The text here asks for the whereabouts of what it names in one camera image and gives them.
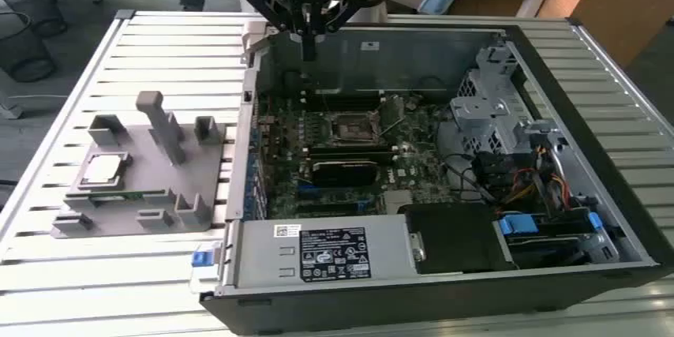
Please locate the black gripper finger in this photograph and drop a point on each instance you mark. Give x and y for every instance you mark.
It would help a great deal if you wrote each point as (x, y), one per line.
(263, 1)
(345, 11)

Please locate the silver CPU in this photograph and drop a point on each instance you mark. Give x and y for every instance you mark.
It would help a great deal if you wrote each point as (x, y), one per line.
(106, 169)

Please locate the CPU socket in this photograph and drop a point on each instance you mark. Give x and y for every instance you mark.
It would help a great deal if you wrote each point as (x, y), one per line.
(351, 128)

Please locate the grey case latch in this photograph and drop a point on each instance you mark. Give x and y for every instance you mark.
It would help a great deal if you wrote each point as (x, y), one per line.
(255, 31)

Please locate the white case sticker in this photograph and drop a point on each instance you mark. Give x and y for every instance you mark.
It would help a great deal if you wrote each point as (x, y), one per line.
(370, 45)

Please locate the green motherboard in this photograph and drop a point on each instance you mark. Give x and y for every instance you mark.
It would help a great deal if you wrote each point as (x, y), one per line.
(421, 132)

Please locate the metal drive cage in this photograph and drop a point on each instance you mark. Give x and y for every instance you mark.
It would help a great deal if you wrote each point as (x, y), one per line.
(479, 110)

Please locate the black graphics card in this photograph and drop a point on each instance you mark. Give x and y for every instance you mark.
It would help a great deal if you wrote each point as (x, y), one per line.
(345, 175)

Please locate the black mesh waste bin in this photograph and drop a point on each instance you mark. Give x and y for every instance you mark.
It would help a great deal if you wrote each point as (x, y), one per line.
(26, 49)
(44, 9)

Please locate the silver chipset heatsink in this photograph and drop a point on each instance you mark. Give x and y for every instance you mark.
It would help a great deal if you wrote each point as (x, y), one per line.
(401, 199)

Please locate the grey parts rack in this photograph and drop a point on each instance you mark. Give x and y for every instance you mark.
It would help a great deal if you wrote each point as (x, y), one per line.
(152, 179)

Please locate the black expansion slot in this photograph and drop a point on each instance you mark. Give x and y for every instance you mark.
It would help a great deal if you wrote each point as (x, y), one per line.
(326, 207)

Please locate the wooden cabinet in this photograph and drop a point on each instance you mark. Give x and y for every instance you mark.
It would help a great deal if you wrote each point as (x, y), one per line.
(621, 5)

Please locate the green RAM stick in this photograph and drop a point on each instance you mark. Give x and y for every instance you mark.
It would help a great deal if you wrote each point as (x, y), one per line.
(131, 195)

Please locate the grey stand foot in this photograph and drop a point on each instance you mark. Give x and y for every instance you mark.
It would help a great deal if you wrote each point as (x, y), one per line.
(11, 110)

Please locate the silver power supply unit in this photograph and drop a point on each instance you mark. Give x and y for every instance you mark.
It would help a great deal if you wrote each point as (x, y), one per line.
(263, 250)

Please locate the blue disk carrier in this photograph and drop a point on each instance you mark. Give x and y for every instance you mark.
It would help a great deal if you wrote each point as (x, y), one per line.
(518, 224)

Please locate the blue plastic latch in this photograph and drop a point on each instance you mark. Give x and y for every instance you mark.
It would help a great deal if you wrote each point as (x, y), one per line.
(203, 258)
(593, 222)

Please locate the black PC case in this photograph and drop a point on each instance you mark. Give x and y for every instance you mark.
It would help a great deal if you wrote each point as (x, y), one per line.
(421, 313)

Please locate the silver drive bracket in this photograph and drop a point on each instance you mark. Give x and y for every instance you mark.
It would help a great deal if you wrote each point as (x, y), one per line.
(566, 163)

